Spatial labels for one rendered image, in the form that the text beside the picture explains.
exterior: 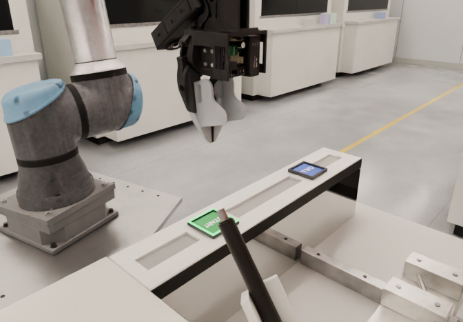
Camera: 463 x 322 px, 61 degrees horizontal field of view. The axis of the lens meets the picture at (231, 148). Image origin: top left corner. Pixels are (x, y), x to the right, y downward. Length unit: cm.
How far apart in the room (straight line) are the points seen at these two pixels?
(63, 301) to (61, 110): 41
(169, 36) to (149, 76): 313
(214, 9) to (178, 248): 32
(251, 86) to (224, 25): 463
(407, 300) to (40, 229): 64
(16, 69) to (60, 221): 237
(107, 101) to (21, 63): 232
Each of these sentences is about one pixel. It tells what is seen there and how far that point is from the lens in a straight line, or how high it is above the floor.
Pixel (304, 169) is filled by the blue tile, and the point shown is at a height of 96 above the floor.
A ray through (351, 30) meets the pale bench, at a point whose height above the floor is 76.
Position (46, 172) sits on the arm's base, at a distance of 83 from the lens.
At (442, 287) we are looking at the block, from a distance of 67.
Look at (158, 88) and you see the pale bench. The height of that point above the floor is 48.
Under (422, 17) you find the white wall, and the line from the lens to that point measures 875.
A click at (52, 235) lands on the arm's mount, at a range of 85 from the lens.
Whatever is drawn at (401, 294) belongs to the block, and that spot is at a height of 91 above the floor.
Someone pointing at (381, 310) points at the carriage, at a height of 88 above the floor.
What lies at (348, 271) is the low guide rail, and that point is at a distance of 72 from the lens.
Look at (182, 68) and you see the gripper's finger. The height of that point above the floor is 120.
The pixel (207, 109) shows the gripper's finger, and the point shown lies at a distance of 50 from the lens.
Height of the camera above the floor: 128
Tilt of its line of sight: 21 degrees down
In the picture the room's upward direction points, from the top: straight up
